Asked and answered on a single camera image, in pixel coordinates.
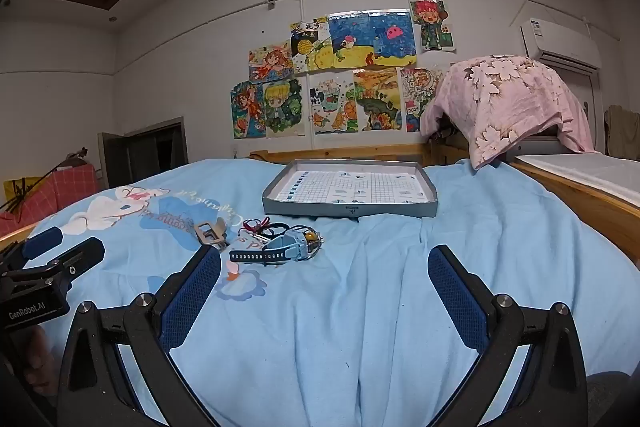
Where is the beige hair claw clip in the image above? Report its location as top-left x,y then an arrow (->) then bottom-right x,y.
194,217 -> 230,253

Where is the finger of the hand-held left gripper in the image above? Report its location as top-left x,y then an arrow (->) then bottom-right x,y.
10,237 -> 106,294
0,227 -> 63,276

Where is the black gooseneck lamp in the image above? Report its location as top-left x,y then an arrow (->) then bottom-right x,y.
0,148 -> 90,212

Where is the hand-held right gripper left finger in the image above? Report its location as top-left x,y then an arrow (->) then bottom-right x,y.
59,247 -> 223,427

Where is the group of colourful wall drawings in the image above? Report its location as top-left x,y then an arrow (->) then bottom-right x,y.
230,0 -> 457,140

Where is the light blue printed blanket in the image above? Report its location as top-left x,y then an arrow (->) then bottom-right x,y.
0,157 -> 640,427

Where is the yellow bag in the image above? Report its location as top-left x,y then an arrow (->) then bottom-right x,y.
4,177 -> 46,208

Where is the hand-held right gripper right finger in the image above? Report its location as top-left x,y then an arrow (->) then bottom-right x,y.
427,244 -> 590,427

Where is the olive hanging cloth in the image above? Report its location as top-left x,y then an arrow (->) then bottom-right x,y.
604,104 -> 640,158

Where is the dark door frame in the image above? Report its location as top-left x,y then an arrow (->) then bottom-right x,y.
97,117 -> 189,192

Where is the red checked cloth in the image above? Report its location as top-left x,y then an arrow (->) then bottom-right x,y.
0,159 -> 98,238

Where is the grey box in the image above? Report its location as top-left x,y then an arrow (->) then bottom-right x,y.
500,134 -> 573,158

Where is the grey shallow box tray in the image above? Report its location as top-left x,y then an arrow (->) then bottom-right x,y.
262,159 -> 439,219

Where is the red string bracelet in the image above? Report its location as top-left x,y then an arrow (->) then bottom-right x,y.
241,218 -> 273,236

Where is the white air conditioner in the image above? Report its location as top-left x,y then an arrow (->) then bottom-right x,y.
519,18 -> 602,70

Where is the black hair tie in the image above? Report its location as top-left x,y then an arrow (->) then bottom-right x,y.
267,221 -> 311,236

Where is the wooden bed frame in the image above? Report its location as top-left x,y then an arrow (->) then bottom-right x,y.
249,142 -> 471,168

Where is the person's left hand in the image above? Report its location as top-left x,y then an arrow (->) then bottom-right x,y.
26,326 -> 61,389

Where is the pink floral blanket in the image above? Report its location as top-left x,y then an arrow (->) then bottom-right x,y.
420,54 -> 601,171

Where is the wooden bed side rail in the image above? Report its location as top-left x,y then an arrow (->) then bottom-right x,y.
510,159 -> 640,268

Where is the white cable conduit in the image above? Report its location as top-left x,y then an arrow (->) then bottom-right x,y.
265,0 -> 621,38

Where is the white mattress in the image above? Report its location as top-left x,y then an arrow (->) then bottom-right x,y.
515,152 -> 640,202

